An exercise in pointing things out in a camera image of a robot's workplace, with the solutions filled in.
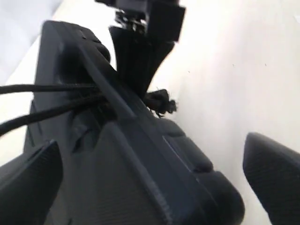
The black plastic carrying case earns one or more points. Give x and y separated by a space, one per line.
121 164

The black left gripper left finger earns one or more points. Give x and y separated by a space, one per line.
29 185

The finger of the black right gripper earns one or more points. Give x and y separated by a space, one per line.
138 58

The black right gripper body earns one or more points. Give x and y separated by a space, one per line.
158 19

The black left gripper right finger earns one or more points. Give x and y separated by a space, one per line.
273 173

